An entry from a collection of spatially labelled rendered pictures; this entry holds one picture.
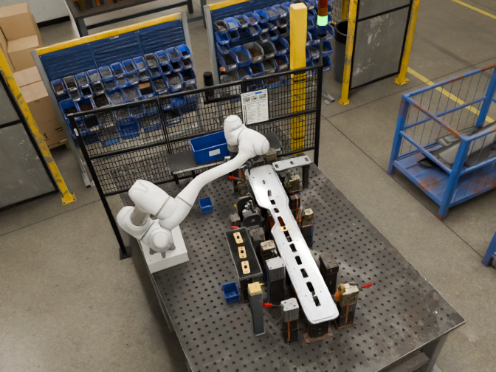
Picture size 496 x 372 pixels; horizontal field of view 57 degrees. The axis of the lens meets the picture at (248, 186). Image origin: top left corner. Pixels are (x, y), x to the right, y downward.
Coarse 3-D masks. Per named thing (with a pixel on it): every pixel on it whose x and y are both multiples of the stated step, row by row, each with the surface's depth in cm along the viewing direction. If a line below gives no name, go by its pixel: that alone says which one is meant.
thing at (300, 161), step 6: (300, 156) 356; (306, 156) 356; (276, 162) 353; (282, 162) 353; (288, 162) 352; (294, 162) 352; (300, 162) 351; (306, 162) 351; (276, 168) 348; (282, 168) 348; (288, 168) 348
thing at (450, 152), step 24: (408, 96) 417; (480, 120) 493; (432, 144) 483; (456, 144) 430; (480, 144) 430; (408, 168) 462; (432, 168) 458; (456, 168) 387; (480, 168) 455; (432, 192) 431; (456, 192) 434; (480, 192) 430
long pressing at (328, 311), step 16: (256, 176) 343; (272, 176) 342; (256, 192) 331; (272, 192) 330; (272, 208) 318; (288, 208) 317; (288, 224) 306; (304, 240) 296; (288, 256) 287; (304, 256) 286; (288, 272) 278; (304, 288) 269; (320, 288) 268; (304, 304) 261; (320, 320) 253
